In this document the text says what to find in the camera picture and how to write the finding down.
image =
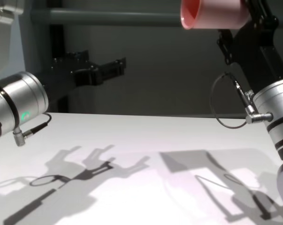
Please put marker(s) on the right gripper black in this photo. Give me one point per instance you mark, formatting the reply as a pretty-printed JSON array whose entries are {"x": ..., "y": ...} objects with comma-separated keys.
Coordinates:
[{"x": 261, "y": 51}]

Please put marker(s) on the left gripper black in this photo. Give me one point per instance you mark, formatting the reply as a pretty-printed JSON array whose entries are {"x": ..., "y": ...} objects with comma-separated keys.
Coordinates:
[{"x": 85, "y": 76}]

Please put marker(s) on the pink plastic cup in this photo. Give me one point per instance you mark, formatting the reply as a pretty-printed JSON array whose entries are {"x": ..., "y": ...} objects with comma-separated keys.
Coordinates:
[{"x": 216, "y": 14}]

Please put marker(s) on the thick grey railing bar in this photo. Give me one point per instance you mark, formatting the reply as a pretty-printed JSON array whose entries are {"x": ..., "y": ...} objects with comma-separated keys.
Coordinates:
[{"x": 108, "y": 16}]

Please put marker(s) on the thin grey railing bar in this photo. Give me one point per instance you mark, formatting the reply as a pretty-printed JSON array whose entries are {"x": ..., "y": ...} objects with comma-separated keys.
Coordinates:
[{"x": 230, "y": 116}]

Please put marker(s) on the left wrist silver camera mount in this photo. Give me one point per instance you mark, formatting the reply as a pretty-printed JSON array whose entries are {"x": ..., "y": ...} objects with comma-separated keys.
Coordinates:
[{"x": 0, "y": 35}]

